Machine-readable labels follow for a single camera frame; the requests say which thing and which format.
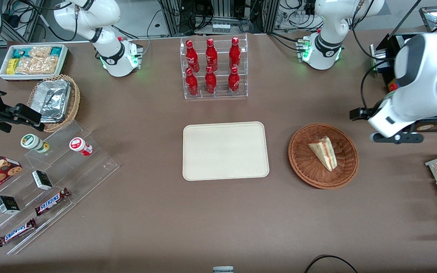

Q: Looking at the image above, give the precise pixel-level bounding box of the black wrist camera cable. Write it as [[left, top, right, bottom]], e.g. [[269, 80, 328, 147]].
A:
[[360, 61, 395, 111]]

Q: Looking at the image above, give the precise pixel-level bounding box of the light woven wicker basket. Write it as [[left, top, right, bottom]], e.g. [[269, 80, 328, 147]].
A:
[[27, 74, 81, 133]]

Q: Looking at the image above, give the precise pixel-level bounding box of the aluminium frame post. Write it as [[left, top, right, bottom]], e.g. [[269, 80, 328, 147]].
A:
[[258, 0, 280, 35], [159, 0, 183, 37]]

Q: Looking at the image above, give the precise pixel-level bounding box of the clear acrylic stepped stand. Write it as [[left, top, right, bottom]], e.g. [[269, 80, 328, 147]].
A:
[[0, 119, 120, 255]]

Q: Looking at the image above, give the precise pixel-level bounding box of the aluminium foil container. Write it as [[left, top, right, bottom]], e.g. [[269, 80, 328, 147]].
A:
[[35, 79, 72, 124]]

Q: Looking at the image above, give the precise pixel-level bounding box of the green lid cup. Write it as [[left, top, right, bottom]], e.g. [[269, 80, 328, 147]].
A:
[[20, 133, 50, 154]]

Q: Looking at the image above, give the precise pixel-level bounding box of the red cola bottle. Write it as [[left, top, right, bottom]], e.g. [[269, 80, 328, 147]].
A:
[[185, 67, 199, 96], [185, 39, 200, 72], [228, 66, 240, 95], [205, 66, 217, 94], [205, 38, 218, 72], [229, 37, 241, 70]]

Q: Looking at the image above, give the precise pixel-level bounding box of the black left wrist camera bar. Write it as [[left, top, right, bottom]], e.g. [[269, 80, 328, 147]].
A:
[[369, 130, 424, 145]]

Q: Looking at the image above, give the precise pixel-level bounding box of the small black box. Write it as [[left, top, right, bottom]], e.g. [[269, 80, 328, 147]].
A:
[[0, 195, 20, 215], [32, 170, 53, 191]]

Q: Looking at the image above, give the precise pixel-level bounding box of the black hot food warmer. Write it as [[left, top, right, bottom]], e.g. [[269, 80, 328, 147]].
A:
[[369, 0, 437, 133]]

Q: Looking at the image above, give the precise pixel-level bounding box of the triangular sandwich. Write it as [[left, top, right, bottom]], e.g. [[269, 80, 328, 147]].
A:
[[308, 136, 338, 172]]

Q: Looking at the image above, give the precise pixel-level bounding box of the beige plastic serving tray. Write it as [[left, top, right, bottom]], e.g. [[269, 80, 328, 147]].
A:
[[182, 121, 270, 182]]

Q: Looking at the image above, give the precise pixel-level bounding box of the brown round wicker basket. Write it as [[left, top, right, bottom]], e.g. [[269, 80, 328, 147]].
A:
[[288, 123, 359, 190]]

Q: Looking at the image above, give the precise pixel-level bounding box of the brown Snickers bar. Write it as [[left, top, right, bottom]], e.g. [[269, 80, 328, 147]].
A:
[[0, 218, 38, 248], [35, 188, 71, 217]]

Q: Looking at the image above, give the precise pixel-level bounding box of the small clear cracker bag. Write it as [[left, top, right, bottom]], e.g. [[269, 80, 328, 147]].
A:
[[29, 45, 52, 59]]

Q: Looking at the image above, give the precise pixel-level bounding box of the clear acrylic bottle rack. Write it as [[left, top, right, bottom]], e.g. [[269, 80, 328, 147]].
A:
[[180, 33, 249, 100]]

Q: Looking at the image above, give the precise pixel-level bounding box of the large clear cracker bag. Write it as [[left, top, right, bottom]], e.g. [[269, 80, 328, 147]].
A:
[[15, 56, 59, 75]]

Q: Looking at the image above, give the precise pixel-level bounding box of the red lid cup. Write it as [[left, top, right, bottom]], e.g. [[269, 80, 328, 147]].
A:
[[69, 137, 93, 157]]

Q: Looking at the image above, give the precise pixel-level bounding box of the white rectangular snack bin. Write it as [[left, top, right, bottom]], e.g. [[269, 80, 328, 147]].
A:
[[0, 44, 69, 82]]

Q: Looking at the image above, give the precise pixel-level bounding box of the black looped cable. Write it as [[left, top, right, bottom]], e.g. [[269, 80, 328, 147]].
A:
[[304, 255, 359, 273]]

